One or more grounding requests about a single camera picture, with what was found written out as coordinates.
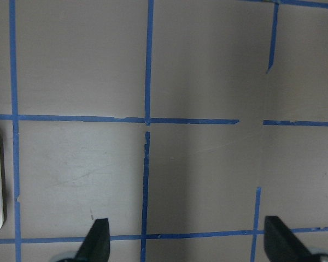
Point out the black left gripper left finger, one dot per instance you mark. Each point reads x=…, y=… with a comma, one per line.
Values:
x=96, y=245

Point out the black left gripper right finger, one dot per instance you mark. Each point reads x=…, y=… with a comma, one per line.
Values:
x=280, y=244

